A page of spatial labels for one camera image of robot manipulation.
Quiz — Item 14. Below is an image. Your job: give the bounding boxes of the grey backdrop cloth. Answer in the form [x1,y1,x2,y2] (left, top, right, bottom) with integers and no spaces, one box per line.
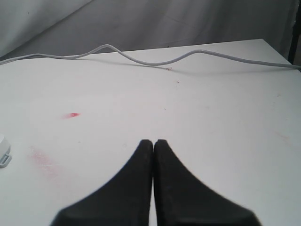
[0,0,299,59]

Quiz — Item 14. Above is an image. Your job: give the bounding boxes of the white five-socket power strip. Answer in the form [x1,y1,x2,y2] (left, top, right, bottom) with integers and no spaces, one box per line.
[0,134,12,168]

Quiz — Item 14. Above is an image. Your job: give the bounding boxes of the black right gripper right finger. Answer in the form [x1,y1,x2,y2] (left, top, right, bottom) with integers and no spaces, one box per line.
[153,139,261,226]

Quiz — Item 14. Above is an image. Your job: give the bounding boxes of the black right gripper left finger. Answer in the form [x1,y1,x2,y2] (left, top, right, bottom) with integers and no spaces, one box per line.
[52,140,153,226]

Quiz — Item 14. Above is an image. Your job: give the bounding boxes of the grey power cable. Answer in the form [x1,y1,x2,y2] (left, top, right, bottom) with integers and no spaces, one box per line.
[0,44,301,70]

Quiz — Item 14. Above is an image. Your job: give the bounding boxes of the black stand pole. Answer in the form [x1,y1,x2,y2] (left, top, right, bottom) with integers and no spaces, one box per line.
[288,12,301,64]

